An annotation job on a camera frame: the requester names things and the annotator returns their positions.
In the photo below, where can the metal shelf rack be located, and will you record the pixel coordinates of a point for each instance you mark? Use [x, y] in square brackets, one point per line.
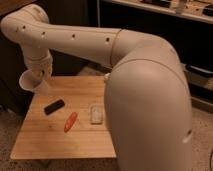
[193, 41]

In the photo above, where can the orange carrot toy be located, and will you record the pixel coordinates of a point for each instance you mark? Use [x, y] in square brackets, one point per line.
[70, 121]

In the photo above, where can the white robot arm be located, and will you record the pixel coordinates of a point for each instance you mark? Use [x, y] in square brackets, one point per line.
[146, 95]

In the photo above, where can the dark wooden cabinet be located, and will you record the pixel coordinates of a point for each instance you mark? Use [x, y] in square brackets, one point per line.
[62, 12]

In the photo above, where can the white ceramic cup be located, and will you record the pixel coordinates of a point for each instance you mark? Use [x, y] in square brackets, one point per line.
[32, 82]

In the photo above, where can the white sponge block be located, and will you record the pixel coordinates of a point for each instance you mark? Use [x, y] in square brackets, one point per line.
[96, 115]

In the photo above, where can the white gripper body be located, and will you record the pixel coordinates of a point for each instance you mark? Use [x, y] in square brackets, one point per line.
[40, 67]

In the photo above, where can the black rectangular block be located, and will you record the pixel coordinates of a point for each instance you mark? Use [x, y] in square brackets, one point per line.
[54, 106]

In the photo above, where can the low wooden table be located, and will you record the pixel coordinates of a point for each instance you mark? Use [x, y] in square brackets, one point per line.
[42, 136]

